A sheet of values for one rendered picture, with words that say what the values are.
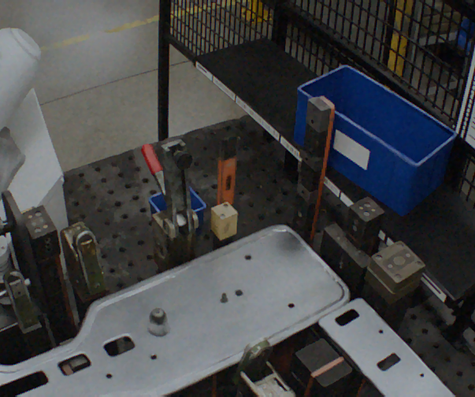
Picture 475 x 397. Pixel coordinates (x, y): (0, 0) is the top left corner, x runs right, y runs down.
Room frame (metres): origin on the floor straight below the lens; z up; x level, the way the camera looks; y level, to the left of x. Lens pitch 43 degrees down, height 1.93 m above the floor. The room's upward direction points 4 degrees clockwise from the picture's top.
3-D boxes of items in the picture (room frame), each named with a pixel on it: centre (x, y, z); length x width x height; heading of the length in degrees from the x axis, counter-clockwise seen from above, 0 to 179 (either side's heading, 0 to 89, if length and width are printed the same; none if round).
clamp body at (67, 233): (0.81, 0.27, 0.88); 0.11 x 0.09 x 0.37; 36
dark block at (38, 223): (0.78, 0.33, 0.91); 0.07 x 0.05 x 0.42; 36
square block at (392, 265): (0.81, -0.29, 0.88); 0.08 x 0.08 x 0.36; 36
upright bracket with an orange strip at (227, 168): (0.94, 0.02, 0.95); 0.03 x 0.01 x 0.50; 126
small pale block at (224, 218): (0.90, 0.02, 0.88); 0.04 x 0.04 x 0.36; 36
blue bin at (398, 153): (1.11, -0.27, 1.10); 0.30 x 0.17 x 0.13; 46
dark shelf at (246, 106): (1.17, -0.22, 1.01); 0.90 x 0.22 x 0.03; 36
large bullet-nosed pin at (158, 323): (0.68, 0.11, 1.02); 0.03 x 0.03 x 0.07
